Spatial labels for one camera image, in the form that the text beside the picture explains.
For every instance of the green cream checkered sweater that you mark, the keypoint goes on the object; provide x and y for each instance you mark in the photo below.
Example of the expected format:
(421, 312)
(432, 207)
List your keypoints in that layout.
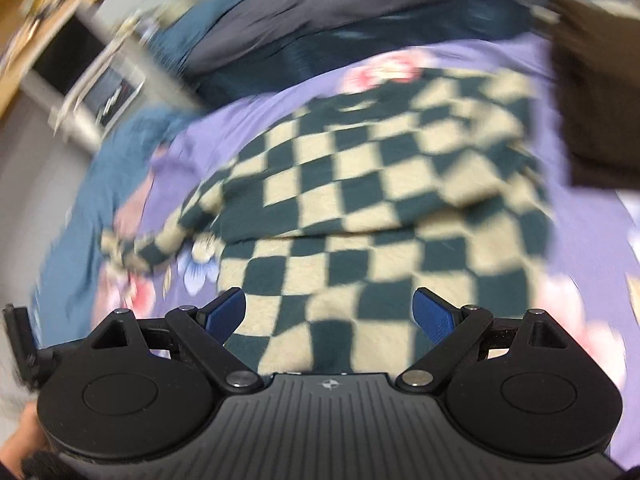
(350, 185)

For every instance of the folded dark brown garment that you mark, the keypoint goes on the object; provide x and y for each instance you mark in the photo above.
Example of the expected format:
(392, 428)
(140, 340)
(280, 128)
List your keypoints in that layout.
(600, 85)

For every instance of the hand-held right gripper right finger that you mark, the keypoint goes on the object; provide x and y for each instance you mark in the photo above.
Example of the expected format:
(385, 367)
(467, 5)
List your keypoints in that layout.
(432, 315)

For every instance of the purple floral blanket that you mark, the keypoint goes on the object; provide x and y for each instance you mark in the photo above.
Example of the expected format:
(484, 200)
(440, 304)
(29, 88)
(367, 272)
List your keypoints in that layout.
(235, 125)

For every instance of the teal blanket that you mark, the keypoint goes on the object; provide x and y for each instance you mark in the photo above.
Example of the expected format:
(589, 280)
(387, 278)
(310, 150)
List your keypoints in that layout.
(100, 185)

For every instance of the dark navy garment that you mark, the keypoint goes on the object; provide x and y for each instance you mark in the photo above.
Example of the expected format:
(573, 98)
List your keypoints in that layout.
(325, 15)

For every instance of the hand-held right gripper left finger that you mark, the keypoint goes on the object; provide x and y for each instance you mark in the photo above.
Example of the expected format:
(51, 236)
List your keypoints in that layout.
(227, 316)

